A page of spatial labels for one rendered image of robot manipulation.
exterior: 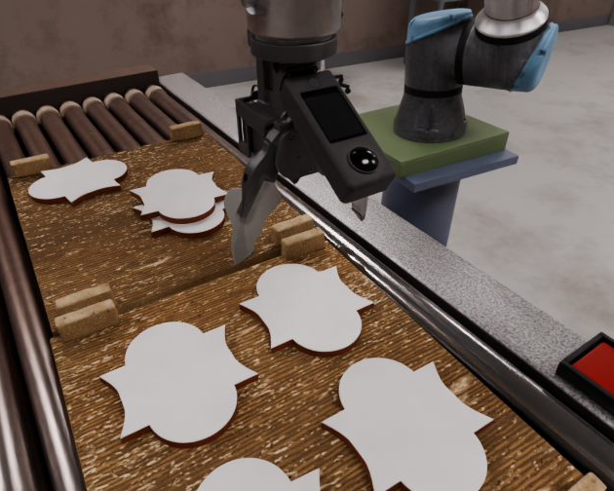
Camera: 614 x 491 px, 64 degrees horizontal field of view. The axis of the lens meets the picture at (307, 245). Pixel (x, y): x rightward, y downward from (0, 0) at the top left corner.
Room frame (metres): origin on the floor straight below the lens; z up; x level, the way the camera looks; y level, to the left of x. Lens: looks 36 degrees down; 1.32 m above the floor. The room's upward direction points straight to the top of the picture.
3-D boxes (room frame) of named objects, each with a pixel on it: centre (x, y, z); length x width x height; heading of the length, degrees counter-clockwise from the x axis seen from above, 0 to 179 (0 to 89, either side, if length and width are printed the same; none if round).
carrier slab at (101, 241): (0.64, 0.24, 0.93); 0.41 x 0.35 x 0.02; 32
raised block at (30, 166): (0.73, 0.45, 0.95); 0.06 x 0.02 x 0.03; 122
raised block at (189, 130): (0.87, 0.23, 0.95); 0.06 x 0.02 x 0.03; 122
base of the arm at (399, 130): (0.99, -0.26, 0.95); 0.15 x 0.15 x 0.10
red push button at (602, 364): (0.32, -0.31, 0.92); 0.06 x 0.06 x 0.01; 34
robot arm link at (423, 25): (0.99, -0.26, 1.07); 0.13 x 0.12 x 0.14; 55
